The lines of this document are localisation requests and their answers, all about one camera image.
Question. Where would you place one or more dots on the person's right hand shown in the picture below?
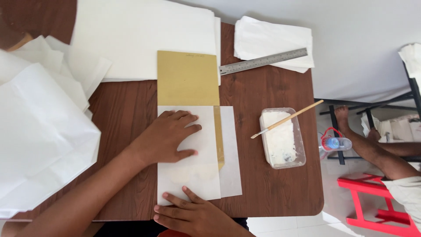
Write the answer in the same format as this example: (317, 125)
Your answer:
(197, 219)

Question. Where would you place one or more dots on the person's left hand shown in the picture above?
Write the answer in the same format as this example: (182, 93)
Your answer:
(161, 138)

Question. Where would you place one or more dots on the white paper sheet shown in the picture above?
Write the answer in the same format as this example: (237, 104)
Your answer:
(197, 177)

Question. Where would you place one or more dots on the gold cardboard template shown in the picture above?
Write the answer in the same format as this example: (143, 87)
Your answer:
(187, 79)

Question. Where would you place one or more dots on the person's dark clothing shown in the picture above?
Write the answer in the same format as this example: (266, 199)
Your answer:
(131, 228)

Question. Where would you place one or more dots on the stack of large white sheets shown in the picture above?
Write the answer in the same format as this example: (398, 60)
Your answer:
(141, 36)

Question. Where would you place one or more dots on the clear plastic glue container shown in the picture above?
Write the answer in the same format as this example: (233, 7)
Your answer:
(283, 141)

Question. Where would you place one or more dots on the heap of white paper bags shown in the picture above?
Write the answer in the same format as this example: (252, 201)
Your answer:
(39, 138)

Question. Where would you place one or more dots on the steel ruler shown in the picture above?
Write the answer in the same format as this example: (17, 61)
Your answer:
(263, 61)

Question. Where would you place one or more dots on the stack of small white bags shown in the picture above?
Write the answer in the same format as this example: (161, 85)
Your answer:
(273, 39)

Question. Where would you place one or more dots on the red stool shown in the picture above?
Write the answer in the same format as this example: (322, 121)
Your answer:
(365, 197)

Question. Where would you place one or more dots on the tan cardboard piece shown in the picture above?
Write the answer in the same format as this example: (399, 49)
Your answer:
(20, 42)

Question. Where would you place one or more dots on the pile of papers under frame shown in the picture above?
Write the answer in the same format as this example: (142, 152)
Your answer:
(398, 128)

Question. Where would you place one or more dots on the black metal table frame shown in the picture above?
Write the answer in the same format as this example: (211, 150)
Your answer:
(412, 89)

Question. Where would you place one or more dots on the white papers on black frame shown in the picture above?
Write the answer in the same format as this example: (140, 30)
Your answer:
(411, 59)

